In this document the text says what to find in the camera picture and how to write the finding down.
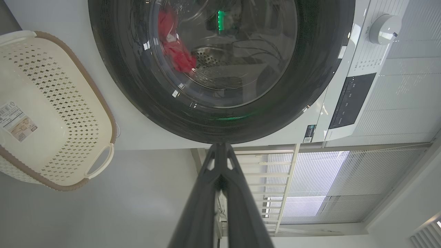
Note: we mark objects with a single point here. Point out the white printed label sticker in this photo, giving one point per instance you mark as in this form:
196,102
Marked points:
17,122

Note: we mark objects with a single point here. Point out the small black QR sticker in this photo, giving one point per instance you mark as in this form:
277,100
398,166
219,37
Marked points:
309,134

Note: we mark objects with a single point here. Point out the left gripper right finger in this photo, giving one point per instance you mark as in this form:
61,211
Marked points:
244,220

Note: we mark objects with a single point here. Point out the cream perforated laundry basket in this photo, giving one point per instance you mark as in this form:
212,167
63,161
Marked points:
51,103

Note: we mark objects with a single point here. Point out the red garment with white trim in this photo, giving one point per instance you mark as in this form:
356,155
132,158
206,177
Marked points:
175,55

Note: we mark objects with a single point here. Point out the black washing machine control panel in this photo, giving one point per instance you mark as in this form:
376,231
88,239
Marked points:
351,101

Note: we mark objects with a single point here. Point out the dark round glass washer door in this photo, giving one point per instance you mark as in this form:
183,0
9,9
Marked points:
310,86

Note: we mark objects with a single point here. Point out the silver washing machine dial knob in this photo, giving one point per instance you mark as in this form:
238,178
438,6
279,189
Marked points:
384,29

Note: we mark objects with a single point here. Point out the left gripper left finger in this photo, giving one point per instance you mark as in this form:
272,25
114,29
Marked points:
196,213

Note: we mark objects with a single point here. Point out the white metal railing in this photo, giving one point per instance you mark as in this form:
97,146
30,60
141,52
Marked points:
287,179

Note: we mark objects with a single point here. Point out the white window blinds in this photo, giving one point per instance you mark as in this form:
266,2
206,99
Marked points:
344,179

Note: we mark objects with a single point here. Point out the white front-load washing machine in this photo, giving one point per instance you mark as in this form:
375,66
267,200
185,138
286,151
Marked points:
137,131

